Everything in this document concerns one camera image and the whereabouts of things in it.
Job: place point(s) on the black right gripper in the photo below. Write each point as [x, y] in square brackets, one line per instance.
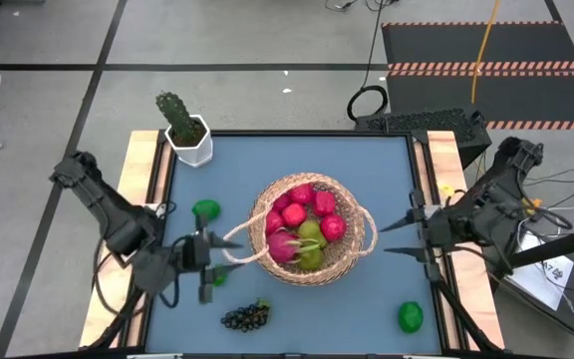
[444, 234]

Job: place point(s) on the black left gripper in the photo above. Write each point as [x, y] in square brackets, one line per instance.
[195, 254]

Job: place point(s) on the pink dragon fruit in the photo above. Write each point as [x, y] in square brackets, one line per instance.
[283, 247]

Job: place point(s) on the small dark red fruit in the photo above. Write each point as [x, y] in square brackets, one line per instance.
[282, 202]

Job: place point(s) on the orange-red peach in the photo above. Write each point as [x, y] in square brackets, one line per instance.
[294, 214]

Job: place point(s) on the bumpy red fruit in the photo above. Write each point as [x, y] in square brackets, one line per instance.
[324, 203]

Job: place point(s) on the yellow-green pear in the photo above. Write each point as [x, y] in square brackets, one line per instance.
[311, 230]

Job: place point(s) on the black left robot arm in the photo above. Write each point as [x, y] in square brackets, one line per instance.
[112, 219]

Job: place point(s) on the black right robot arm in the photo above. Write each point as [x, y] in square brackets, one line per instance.
[496, 199]

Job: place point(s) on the small green lime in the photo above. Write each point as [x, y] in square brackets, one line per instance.
[220, 280]

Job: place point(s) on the yellow tag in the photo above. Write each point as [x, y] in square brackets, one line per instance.
[446, 190]

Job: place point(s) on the black grape bunch with leaf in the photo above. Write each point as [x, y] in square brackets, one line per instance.
[244, 317]

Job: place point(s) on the large glossy green fruit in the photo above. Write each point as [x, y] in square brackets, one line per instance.
[410, 317]

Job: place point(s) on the light wooden side board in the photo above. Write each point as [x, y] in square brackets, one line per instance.
[444, 149]
[132, 149]

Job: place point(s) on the white hexagonal plant pot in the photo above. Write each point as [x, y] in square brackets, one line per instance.
[195, 154]

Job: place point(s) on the white paper sheet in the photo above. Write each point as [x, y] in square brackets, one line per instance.
[541, 279]

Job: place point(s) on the black stand bar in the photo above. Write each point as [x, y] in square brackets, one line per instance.
[556, 247]

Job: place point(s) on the green artificial cactus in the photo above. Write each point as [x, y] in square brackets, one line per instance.
[177, 117]

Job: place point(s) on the black hazard-striped floor mat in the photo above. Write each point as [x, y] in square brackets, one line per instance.
[516, 45]

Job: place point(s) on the black frame strut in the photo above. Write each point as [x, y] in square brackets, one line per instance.
[117, 319]
[461, 311]

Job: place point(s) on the black table frame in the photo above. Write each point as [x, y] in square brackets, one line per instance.
[287, 133]

